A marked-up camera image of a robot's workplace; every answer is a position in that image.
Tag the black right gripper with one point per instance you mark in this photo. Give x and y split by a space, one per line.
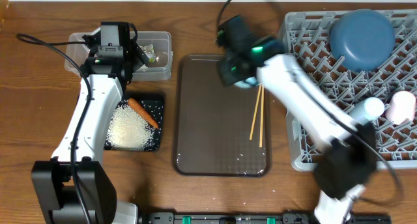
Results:
226 73

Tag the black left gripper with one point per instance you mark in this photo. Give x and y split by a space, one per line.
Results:
140 55

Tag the light blue bowl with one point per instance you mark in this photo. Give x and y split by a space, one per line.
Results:
246 83

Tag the green snack wrapper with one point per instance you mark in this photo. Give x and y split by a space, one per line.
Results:
149 52

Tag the wooden chopstick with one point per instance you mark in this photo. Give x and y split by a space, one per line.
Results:
259 102
261 116

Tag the orange carrot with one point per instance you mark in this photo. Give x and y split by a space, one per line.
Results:
140 110

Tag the dark blue plate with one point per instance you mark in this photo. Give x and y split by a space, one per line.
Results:
364 38

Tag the light blue cup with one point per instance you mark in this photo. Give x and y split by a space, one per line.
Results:
368 110

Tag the white cup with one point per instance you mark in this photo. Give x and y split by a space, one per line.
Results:
402 108

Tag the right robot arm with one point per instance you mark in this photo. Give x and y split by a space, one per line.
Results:
348 159

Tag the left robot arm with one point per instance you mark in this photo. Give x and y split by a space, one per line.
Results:
72 186

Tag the clear plastic bin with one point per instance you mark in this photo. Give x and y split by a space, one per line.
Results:
159 70

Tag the black tray bin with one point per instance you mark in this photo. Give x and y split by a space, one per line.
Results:
92 137

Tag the brown serving tray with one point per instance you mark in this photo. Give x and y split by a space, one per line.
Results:
213 123

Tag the pile of white rice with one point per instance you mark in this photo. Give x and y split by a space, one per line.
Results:
128 130

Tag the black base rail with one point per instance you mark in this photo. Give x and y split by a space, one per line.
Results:
171 218

